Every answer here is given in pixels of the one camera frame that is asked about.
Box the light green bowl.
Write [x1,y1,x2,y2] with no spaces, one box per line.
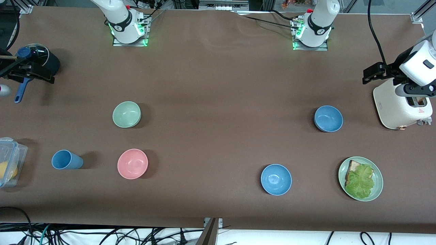
[112,101,141,128]

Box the blue bowl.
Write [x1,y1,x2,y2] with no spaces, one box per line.
[314,105,344,132]
[261,164,292,196]

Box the pink bowl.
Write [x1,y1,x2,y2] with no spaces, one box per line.
[117,149,149,180]

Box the glass lid with blue knob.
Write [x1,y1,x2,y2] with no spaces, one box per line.
[13,44,50,72]

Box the white toaster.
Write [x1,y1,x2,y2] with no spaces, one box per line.
[373,78,434,130]

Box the clear lid with blue rim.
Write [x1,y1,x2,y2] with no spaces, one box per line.
[0,137,19,187]

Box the blue plastic cup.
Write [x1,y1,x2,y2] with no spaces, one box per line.
[51,150,84,170]

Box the clear plastic container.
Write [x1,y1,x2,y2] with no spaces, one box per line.
[0,142,28,188]

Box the bread slice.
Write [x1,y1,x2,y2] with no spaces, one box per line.
[345,160,363,186]

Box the yellow lemon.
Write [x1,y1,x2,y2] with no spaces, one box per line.
[0,161,18,180]

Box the green lettuce leaf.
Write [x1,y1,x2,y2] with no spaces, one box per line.
[345,164,375,199]

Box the light green plate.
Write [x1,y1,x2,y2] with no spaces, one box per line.
[338,157,384,202]

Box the dark pot with blue handle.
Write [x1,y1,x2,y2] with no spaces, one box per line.
[14,46,61,103]

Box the thick black cable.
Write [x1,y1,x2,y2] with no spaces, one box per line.
[367,0,389,67]

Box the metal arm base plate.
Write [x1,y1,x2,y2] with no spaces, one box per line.
[112,19,151,47]
[292,19,329,51]

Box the aluminium frame profile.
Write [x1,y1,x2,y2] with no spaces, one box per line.
[10,0,33,15]
[410,0,436,23]

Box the teal cable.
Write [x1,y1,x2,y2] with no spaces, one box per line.
[39,224,52,245]

